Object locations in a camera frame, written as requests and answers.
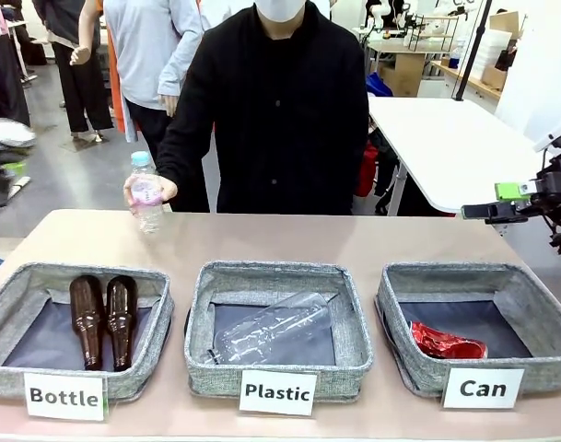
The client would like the white face mask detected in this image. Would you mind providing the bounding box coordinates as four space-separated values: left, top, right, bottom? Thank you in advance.
253 0 308 22

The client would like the wooden workbench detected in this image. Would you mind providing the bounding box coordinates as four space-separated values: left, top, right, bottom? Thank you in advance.
430 59 503 100

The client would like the person's right hand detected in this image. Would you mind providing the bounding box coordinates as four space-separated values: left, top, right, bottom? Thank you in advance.
156 176 180 204

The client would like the brown glass bottle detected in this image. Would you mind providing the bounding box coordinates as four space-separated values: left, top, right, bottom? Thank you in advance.
105 274 139 373
68 273 107 372

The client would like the black stand pole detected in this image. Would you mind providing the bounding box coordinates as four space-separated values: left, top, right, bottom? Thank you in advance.
451 0 494 102

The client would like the stack of white boxes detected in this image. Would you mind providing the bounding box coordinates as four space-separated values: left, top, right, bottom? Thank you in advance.
472 29 512 78

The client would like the grey basket with Can sign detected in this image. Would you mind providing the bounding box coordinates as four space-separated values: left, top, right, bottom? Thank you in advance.
375 262 561 399

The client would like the grey basket with Bottle sign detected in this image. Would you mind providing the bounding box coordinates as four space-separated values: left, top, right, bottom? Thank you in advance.
0 262 176 401

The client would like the red bag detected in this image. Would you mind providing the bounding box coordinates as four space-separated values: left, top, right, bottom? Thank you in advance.
356 140 379 198

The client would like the crushed red can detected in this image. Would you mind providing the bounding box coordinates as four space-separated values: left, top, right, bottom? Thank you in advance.
408 320 489 361

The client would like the white Bottle sign card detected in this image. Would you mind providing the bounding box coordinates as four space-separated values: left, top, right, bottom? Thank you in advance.
23 371 109 422

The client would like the large cardboard box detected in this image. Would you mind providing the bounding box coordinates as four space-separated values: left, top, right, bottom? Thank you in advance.
380 53 429 99

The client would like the white side table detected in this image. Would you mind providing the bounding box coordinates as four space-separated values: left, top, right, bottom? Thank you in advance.
367 96 539 217

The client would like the mannequin in black trousers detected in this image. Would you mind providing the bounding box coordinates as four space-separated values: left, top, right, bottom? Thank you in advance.
32 0 116 142

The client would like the open cardboard box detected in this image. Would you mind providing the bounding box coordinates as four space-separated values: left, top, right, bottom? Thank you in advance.
488 10 520 40

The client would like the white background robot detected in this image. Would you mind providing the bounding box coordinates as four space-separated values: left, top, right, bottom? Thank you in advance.
364 0 402 29

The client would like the white Can sign card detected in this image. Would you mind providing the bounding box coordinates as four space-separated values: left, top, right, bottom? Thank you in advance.
441 366 526 411

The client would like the person in dark clothes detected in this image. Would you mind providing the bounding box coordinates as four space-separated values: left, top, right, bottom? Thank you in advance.
0 0 32 128

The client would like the grey basket with Plastic sign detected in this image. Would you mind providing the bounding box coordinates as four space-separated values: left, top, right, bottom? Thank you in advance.
183 259 375 400

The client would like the orange hanging garment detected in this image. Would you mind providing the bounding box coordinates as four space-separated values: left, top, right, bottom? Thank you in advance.
94 0 127 134

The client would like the black wire shelf rack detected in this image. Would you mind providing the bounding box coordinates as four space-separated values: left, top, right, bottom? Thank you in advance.
407 12 460 52

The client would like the person's right forearm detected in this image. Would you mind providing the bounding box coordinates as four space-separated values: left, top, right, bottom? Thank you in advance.
155 105 207 186

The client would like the large clear plastic bottle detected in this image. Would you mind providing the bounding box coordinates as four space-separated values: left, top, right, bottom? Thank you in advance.
206 290 333 366

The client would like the small pink-label plastic bottle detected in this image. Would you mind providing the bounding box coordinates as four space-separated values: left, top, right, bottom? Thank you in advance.
127 150 166 236

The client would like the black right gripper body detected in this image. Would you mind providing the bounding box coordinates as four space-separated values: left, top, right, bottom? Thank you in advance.
527 156 561 218

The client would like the person in black jacket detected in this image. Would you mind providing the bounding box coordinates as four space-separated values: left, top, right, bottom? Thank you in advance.
169 0 371 215

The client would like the blue bag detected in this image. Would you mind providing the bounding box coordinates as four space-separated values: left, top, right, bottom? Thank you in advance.
365 72 395 99

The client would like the white Plastic sign card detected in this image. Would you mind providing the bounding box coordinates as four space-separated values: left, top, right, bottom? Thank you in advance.
238 368 319 418

